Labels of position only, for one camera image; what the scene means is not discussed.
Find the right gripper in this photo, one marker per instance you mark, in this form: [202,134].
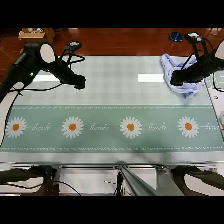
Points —
[181,76]

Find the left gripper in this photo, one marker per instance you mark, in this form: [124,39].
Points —
[78,81]

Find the light blue shirt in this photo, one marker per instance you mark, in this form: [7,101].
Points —
[168,65]

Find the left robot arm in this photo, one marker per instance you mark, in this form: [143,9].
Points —
[29,63]

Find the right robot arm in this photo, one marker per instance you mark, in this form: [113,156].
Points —
[213,65]

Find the blue round object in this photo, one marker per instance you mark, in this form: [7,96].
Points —
[176,36]

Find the brown cardboard box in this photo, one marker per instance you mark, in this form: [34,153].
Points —
[36,36]

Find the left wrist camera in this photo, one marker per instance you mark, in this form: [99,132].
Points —
[74,44]

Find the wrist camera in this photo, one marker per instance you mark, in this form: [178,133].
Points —
[74,44]
[195,36]

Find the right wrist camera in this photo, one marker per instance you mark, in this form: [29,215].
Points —
[195,36]

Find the silver frame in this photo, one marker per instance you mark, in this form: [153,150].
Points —
[140,186]

